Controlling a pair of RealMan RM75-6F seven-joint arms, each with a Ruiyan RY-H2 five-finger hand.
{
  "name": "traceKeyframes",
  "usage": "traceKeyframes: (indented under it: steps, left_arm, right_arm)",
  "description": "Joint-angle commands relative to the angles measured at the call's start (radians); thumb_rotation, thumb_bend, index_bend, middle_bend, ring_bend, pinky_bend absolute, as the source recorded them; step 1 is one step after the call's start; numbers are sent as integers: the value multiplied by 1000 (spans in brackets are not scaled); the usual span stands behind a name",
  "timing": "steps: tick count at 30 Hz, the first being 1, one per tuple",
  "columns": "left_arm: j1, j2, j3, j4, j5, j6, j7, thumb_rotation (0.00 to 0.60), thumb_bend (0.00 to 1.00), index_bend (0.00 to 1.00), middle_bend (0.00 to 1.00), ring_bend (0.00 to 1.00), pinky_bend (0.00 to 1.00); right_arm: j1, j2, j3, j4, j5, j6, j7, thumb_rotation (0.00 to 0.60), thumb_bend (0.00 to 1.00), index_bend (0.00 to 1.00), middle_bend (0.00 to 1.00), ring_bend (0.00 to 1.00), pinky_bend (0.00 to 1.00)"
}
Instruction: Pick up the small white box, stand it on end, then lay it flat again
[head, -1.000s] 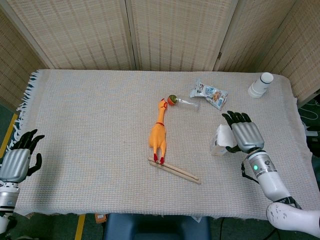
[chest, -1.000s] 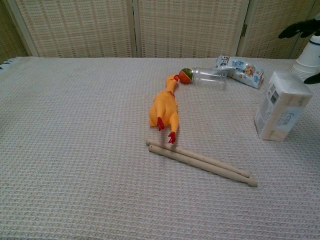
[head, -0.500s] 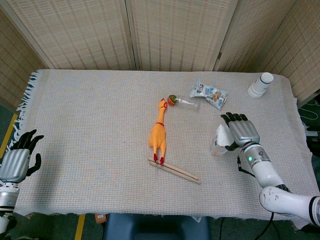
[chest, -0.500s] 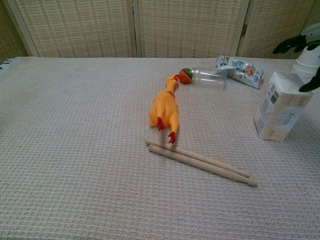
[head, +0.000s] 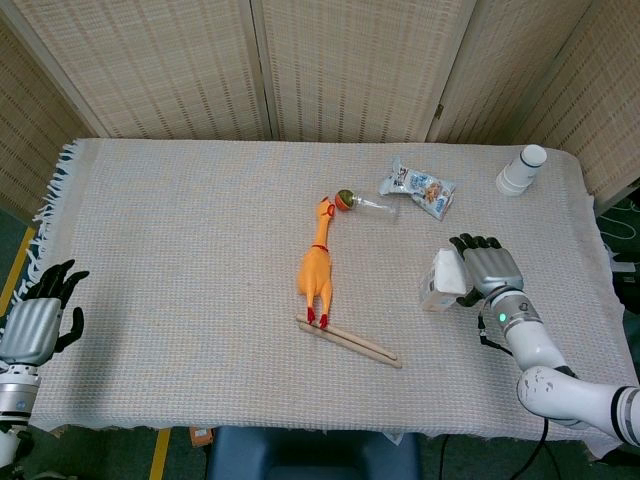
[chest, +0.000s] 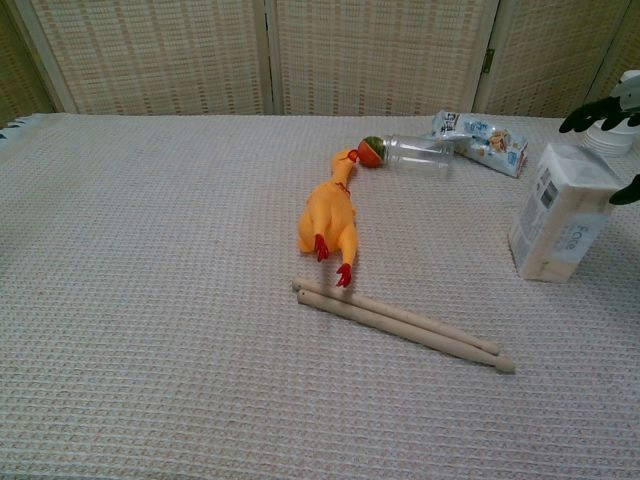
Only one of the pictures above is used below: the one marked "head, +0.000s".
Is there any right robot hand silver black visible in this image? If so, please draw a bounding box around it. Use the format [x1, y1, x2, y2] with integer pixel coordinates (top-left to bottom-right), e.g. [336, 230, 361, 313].
[448, 233, 525, 309]

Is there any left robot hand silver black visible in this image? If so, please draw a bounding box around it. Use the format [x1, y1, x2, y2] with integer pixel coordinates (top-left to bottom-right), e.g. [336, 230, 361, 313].
[0, 258, 90, 366]

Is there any beige tissue box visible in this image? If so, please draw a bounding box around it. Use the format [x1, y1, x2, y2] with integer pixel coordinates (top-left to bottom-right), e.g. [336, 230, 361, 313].
[418, 248, 472, 314]

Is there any blue white snack packet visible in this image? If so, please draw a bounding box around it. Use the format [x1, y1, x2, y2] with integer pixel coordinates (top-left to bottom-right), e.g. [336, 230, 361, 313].
[377, 157, 457, 222]

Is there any black equipment stand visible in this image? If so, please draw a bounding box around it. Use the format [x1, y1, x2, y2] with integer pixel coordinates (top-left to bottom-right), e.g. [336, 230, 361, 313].
[607, 244, 640, 362]

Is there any clear bottle with ball cap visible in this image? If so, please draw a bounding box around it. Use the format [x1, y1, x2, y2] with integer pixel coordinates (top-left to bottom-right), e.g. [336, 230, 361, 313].
[334, 188, 400, 217]

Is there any beige woven tablecloth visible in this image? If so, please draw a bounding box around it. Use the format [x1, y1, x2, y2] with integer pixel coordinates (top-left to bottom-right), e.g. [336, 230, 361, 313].
[27, 138, 637, 459]

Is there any yellow rubber chicken toy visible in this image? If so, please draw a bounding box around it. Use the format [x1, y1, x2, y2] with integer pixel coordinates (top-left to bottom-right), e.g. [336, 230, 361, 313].
[297, 195, 337, 330]

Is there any woven folding screen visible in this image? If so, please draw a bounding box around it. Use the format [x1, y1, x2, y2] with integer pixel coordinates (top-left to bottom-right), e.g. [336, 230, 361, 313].
[0, 0, 640, 216]

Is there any blue chair seat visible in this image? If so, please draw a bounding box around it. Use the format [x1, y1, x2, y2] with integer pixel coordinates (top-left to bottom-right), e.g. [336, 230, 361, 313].
[206, 425, 424, 480]

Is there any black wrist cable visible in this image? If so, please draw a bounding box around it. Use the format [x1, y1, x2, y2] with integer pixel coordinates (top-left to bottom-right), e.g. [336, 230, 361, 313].
[476, 310, 516, 358]

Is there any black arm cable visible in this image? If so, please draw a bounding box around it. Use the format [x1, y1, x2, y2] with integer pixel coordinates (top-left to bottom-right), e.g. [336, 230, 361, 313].
[513, 418, 550, 480]

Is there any black floor cable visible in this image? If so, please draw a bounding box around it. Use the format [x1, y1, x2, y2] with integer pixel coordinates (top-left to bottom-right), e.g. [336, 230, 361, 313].
[437, 433, 451, 480]

